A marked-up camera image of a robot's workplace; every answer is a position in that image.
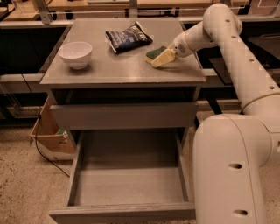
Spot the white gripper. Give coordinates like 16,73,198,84
151,31,194,67

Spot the green and yellow sponge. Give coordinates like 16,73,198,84
145,46,166,64

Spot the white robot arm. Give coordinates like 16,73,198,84
151,3,280,224

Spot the closed grey top drawer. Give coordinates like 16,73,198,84
51,102,198,130

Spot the grey drawer cabinet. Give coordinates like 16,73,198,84
41,18,206,144

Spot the open grey middle drawer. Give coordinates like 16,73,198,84
50,129,195,224

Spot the dark blue chip bag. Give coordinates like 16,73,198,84
105,22,153,53

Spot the black tray shelf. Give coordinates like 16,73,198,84
209,58,232,86

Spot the black rolling stand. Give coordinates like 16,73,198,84
193,97,243,130

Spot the white ceramic bowl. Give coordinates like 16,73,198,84
58,42,93,69

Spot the cardboard box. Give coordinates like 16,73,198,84
30,99,75,161

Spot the black power cable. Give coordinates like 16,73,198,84
21,73,71,179

